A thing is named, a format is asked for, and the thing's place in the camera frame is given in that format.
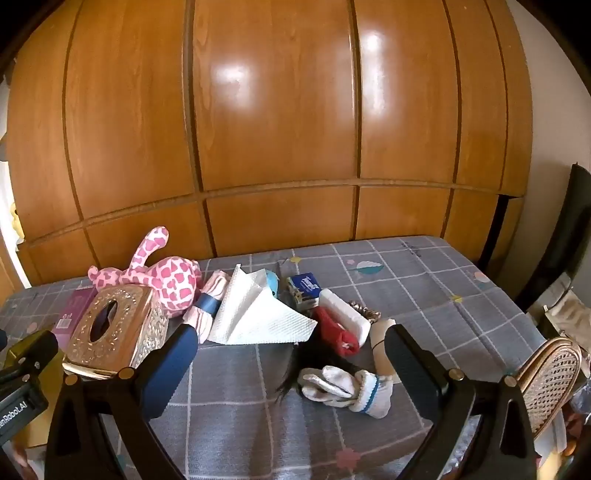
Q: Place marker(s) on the white sock with blue stripe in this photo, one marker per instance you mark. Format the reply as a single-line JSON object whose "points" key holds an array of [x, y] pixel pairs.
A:
{"points": [[355, 392]]}

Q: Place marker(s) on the grey checked bed sheet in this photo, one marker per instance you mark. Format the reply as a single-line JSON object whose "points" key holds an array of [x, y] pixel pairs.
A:
{"points": [[415, 286]]}

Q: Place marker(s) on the yellow plush toy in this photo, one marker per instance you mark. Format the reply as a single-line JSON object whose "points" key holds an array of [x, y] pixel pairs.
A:
{"points": [[17, 226]]}

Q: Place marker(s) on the blue tissue pack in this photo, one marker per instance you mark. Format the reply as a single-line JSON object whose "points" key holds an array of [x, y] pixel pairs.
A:
{"points": [[304, 284]]}

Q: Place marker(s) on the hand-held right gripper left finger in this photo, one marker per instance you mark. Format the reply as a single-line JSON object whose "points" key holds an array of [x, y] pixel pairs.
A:
{"points": [[171, 369]]}

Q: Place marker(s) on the pink striped cloth roll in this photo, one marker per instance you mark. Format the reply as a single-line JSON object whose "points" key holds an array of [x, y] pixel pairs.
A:
{"points": [[214, 286]]}

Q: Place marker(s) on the pink spotted plush toy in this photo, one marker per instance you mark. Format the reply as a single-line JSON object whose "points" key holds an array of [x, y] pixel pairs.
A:
{"points": [[175, 281]]}

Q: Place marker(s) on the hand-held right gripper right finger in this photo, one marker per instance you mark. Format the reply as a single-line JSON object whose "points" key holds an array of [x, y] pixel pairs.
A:
{"points": [[413, 378]]}

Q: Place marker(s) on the cane woven chair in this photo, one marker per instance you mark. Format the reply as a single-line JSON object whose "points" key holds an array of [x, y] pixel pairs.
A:
{"points": [[549, 378]]}

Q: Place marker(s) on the beige plastic bag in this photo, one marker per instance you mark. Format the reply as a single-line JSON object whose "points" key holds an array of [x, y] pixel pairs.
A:
{"points": [[568, 309]]}

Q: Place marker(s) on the gold tray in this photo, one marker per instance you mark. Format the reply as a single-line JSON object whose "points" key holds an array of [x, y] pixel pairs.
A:
{"points": [[40, 429]]}

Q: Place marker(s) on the golden embossed tissue box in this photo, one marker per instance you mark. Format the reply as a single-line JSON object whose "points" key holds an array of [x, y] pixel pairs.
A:
{"points": [[124, 332]]}

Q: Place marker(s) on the blue plush toy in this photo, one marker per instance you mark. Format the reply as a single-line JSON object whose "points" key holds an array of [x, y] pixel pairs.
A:
{"points": [[272, 281]]}

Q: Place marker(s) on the purple box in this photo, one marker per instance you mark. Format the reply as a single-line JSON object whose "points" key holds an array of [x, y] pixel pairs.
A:
{"points": [[74, 309]]}

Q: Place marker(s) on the wooden wardrobe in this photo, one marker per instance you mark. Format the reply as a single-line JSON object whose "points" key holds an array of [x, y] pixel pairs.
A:
{"points": [[277, 115]]}

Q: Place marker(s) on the silver satin scrunchie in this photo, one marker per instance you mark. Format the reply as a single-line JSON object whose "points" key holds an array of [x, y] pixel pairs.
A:
{"points": [[364, 310]]}

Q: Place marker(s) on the white foam pad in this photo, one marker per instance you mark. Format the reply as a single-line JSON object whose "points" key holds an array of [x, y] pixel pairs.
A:
{"points": [[341, 309]]}

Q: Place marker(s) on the white paper towel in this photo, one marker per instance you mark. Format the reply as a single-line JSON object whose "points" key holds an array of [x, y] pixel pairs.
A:
{"points": [[258, 314]]}

